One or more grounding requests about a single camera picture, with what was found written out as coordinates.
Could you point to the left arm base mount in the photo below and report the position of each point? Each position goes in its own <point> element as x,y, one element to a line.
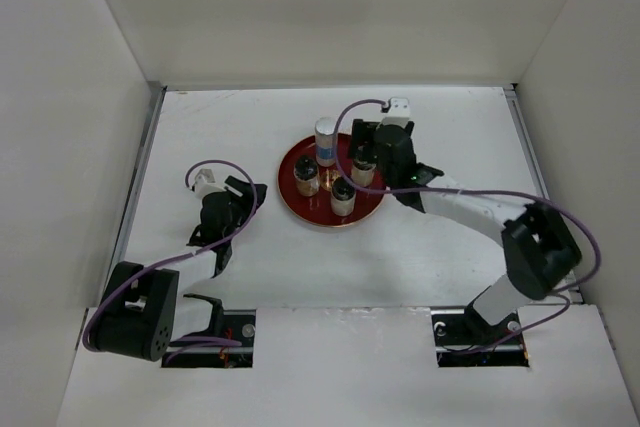
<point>208,335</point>

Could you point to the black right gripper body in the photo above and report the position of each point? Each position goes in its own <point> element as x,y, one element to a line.
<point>387,176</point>

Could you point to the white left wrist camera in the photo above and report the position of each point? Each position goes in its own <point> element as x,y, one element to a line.
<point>205,184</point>

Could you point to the black-capped white spice jar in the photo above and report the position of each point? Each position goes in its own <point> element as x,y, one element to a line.
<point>343,197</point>

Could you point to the black-capped brown spice jar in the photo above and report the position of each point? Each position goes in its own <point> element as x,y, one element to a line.
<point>306,176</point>

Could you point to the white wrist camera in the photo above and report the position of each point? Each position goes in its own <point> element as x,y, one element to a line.
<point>205,184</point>
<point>396,111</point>

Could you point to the clear-capped white pepper grinder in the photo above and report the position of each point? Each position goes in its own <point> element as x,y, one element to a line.
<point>364,164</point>

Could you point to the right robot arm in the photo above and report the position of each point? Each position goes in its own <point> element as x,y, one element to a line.
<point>538,248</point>

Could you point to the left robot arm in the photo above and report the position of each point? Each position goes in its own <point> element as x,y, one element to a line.
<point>145,310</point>

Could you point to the silver-capped white blue bottle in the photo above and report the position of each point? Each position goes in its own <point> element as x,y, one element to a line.
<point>324,138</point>

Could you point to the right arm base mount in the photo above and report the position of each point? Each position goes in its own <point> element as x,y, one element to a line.
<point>459,346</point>

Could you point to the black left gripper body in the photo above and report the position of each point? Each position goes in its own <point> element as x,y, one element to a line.
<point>240,212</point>

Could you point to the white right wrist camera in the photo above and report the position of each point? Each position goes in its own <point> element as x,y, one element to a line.
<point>396,111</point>

